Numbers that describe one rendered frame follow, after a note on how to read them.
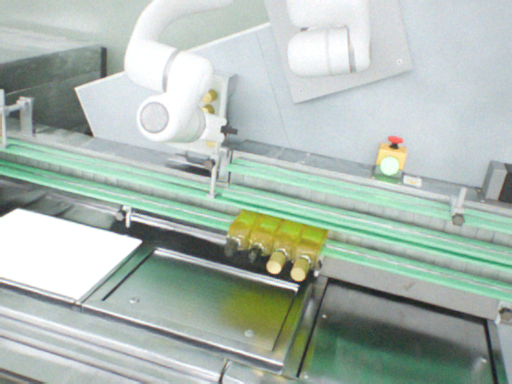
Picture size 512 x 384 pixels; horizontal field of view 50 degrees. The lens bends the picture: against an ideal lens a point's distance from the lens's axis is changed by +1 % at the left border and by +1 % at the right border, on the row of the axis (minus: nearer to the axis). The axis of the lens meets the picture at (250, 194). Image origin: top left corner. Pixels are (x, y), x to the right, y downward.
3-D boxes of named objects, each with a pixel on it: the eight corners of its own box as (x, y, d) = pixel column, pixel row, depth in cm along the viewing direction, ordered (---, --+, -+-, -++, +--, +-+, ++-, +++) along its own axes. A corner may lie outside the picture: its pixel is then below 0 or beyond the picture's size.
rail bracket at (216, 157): (215, 186, 151) (198, 202, 140) (221, 128, 144) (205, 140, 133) (225, 188, 150) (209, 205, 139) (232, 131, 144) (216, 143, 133)
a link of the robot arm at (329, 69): (293, 31, 125) (281, 35, 111) (352, 23, 122) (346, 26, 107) (297, 73, 128) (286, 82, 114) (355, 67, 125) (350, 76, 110)
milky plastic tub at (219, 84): (174, 137, 164) (162, 144, 156) (179, 62, 155) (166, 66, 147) (229, 149, 160) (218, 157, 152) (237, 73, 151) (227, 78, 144)
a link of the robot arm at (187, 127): (153, 38, 84) (208, 57, 82) (178, 51, 94) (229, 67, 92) (126, 133, 86) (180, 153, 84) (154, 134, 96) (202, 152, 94)
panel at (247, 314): (16, 214, 162) (-80, 267, 132) (16, 205, 161) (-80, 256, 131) (311, 293, 143) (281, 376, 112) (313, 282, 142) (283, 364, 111)
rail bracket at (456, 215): (445, 203, 135) (447, 224, 123) (453, 176, 132) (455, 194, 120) (462, 207, 134) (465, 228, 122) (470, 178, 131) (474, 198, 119)
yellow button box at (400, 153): (376, 165, 150) (373, 174, 143) (381, 139, 147) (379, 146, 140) (401, 170, 148) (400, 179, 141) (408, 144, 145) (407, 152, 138)
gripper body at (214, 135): (153, 136, 98) (176, 137, 109) (206, 148, 96) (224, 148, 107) (160, 95, 97) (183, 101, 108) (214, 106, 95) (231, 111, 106)
